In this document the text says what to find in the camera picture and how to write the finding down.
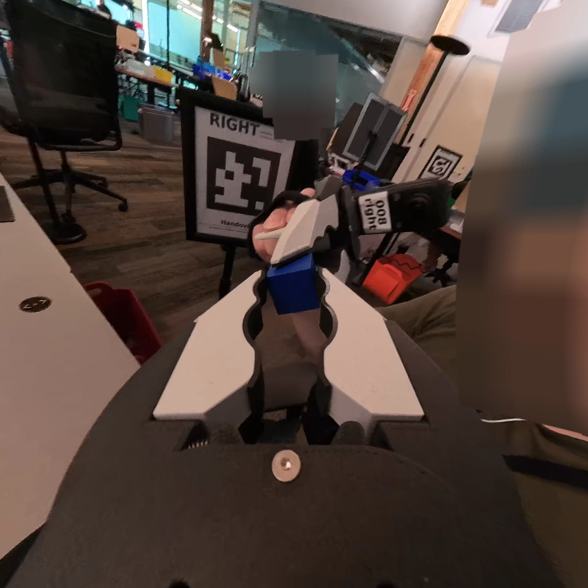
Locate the wooden post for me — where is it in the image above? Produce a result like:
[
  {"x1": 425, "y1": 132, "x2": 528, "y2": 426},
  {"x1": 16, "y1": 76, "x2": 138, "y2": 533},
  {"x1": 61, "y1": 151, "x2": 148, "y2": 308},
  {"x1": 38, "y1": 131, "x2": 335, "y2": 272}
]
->
[{"x1": 399, "y1": 0, "x2": 470, "y2": 118}]

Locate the person's olive clothing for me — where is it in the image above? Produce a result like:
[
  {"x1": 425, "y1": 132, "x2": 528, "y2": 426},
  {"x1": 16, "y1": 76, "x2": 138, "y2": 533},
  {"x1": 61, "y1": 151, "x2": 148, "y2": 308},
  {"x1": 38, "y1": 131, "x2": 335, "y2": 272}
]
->
[{"x1": 377, "y1": 284, "x2": 588, "y2": 588}]

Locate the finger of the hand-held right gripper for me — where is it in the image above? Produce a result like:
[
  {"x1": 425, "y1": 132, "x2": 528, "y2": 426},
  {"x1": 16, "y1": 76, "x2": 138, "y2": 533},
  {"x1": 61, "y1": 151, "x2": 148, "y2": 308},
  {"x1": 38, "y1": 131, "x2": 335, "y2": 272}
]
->
[
  {"x1": 270, "y1": 197, "x2": 341, "y2": 268},
  {"x1": 314, "y1": 176, "x2": 344, "y2": 201}
]

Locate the red floor bin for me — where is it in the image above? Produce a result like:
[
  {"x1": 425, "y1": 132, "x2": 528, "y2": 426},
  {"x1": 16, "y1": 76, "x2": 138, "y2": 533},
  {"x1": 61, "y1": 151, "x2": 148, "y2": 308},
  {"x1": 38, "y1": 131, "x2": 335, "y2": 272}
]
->
[{"x1": 84, "y1": 281, "x2": 162, "y2": 364}]

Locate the wall vent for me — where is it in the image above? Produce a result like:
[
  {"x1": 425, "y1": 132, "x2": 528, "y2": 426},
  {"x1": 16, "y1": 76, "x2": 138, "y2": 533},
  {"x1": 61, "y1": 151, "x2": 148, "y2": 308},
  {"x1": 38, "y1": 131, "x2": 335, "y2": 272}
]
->
[{"x1": 495, "y1": 0, "x2": 546, "y2": 34}]

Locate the black office chair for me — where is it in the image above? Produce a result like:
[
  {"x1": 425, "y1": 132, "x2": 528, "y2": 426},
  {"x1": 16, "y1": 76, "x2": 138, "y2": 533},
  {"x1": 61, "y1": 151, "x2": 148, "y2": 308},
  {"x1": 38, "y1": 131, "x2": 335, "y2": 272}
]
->
[{"x1": 0, "y1": 0, "x2": 130, "y2": 245}]

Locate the orange red bin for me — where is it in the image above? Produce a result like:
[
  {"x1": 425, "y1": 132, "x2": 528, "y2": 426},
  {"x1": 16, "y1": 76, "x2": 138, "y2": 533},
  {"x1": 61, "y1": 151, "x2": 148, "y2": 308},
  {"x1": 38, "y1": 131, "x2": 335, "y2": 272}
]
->
[{"x1": 362, "y1": 254, "x2": 424, "y2": 305}]

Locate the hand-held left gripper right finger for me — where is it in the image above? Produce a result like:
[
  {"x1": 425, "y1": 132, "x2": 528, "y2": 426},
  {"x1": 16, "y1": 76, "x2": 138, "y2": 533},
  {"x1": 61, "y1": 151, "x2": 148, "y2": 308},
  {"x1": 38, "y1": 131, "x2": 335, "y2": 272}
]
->
[{"x1": 303, "y1": 268, "x2": 425, "y2": 445}]

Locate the cardboard box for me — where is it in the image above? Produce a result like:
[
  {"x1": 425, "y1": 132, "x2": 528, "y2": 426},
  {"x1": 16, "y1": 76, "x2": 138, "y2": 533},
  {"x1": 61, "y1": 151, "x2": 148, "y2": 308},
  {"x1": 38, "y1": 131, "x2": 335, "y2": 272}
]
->
[
  {"x1": 210, "y1": 75, "x2": 240, "y2": 100},
  {"x1": 116, "y1": 24, "x2": 141, "y2": 52}
]

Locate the blue storage bin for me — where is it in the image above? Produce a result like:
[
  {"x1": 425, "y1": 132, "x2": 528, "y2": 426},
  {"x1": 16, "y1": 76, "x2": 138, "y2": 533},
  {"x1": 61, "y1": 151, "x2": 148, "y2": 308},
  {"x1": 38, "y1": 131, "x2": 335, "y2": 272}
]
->
[{"x1": 344, "y1": 169, "x2": 383, "y2": 190}]

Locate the blue cube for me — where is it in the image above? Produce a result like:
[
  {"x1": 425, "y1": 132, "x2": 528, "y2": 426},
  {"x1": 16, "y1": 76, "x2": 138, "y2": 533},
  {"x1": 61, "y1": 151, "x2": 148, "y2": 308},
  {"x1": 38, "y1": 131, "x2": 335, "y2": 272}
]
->
[{"x1": 266, "y1": 253, "x2": 321, "y2": 316}]

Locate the grey monitor back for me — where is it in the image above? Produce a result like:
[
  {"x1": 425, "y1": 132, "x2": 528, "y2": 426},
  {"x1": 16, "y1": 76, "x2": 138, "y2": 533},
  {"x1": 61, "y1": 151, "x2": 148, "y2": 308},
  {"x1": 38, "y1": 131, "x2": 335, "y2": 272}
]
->
[{"x1": 341, "y1": 91, "x2": 408, "y2": 172}]

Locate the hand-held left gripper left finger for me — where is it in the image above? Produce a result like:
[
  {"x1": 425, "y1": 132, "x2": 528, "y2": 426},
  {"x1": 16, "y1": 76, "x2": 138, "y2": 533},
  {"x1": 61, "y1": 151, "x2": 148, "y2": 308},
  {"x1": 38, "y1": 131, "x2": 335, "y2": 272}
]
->
[{"x1": 153, "y1": 270, "x2": 267, "y2": 445}]

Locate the black floor lamp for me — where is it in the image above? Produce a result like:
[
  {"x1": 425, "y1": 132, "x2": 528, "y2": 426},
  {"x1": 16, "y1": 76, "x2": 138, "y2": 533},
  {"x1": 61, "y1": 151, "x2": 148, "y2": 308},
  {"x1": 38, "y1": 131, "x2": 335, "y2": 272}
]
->
[{"x1": 404, "y1": 35, "x2": 472, "y2": 143}]

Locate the black white marker sign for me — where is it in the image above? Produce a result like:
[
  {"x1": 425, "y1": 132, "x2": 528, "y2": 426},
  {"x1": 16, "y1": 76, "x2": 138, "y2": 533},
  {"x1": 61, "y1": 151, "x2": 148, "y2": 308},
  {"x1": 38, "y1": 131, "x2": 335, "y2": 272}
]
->
[
  {"x1": 178, "y1": 86, "x2": 320, "y2": 301},
  {"x1": 418, "y1": 145, "x2": 463, "y2": 181}
]

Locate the person's right hand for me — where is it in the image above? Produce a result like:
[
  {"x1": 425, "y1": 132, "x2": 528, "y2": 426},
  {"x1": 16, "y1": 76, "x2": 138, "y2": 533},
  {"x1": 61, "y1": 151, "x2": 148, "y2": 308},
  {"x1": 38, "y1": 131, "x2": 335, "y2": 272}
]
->
[{"x1": 253, "y1": 205, "x2": 298, "y2": 267}]

